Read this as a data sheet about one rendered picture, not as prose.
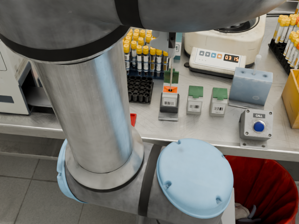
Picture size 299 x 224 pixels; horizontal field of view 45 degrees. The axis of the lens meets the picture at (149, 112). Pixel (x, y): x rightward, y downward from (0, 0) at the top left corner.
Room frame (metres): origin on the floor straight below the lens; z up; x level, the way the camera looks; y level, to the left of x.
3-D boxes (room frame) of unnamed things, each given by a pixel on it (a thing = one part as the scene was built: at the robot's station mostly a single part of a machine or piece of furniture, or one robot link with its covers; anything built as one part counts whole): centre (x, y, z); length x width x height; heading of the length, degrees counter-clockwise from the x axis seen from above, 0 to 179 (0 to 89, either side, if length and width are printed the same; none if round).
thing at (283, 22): (0.97, -0.42, 0.94); 0.02 x 0.02 x 0.11
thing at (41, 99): (0.70, 0.26, 0.92); 0.21 x 0.07 x 0.05; 84
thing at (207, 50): (0.97, -0.24, 0.94); 0.30 x 0.24 x 0.12; 165
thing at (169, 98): (0.69, -0.06, 0.92); 0.05 x 0.04 x 0.06; 174
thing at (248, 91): (0.73, -0.28, 0.92); 0.10 x 0.07 x 0.10; 76
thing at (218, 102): (0.69, -0.19, 0.91); 0.05 x 0.04 x 0.07; 174
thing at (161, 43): (0.67, -0.03, 1.11); 0.06 x 0.03 x 0.09; 84
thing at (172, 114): (0.69, -0.06, 0.89); 0.09 x 0.05 x 0.04; 174
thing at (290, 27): (0.98, -0.45, 0.93); 0.02 x 0.02 x 0.11
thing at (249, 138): (0.62, -0.28, 0.92); 0.13 x 0.07 x 0.08; 174
